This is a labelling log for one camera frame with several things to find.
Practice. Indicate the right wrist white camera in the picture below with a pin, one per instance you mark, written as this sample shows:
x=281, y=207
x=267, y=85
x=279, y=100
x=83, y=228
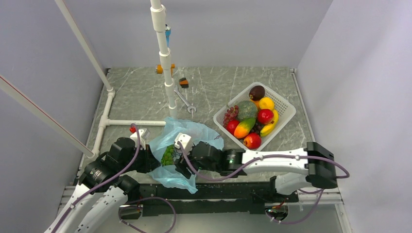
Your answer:
x=183, y=143

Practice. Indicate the blue handled tool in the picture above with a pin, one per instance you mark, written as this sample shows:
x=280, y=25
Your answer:
x=167, y=33

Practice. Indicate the light red fake grapes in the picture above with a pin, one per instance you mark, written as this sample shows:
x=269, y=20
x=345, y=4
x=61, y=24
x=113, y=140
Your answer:
x=231, y=114

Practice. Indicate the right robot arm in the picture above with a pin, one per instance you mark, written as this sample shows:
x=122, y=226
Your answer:
x=311, y=166

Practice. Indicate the orange fake fruit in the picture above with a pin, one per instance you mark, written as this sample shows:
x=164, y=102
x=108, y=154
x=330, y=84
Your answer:
x=244, y=127

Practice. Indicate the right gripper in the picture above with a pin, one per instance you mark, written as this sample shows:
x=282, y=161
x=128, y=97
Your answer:
x=180, y=167

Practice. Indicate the wrist white camera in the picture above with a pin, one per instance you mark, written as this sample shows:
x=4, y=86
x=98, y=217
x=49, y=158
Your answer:
x=183, y=143
x=140, y=137

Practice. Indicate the white pvc pipe frame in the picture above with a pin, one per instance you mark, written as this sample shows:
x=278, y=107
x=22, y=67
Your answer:
x=158, y=13

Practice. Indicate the orange black small brush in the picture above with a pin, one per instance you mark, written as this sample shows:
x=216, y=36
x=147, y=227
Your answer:
x=183, y=82

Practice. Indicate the red yellow fake apple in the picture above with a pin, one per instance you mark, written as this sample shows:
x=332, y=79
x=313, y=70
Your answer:
x=252, y=141

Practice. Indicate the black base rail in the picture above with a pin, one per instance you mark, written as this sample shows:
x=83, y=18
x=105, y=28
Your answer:
x=252, y=197

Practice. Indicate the yellow fake banana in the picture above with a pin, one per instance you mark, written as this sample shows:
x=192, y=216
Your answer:
x=267, y=129

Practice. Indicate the fake orange in basket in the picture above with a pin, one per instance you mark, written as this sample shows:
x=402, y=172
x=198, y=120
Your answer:
x=255, y=102

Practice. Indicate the light blue plastic bag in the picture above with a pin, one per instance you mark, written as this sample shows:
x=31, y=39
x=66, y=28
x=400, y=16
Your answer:
x=167, y=175

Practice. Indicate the green fake melon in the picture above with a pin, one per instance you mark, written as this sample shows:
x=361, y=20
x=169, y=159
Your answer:
x=246, y=110

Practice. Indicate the dark brown fake fruit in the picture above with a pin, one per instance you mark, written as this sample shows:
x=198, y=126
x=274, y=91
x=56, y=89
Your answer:
x=257, y=93

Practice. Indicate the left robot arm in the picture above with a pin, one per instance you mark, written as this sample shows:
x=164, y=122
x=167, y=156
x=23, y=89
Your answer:
x=104, y=186

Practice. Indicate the green fake grapes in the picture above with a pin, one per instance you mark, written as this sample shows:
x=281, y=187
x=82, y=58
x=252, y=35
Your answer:
x=167, y=158

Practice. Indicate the dark red fake grapes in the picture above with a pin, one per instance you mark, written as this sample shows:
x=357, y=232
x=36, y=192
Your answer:
x=256, y=128

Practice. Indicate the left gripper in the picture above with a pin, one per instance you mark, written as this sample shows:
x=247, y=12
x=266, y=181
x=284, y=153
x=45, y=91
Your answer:
x=150, y=162

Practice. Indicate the silver wrench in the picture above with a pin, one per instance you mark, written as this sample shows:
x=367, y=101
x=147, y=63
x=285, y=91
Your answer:
x=190, y=107

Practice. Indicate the red fake pomegranate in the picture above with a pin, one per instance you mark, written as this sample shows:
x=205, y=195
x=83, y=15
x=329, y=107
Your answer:
x=265, y=116

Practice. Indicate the yellow fake lemon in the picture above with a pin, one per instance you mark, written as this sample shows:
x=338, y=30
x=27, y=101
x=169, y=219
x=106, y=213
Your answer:
x=266, y=103

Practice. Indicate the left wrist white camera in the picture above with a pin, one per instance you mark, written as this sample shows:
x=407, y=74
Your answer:
x=140, y=137

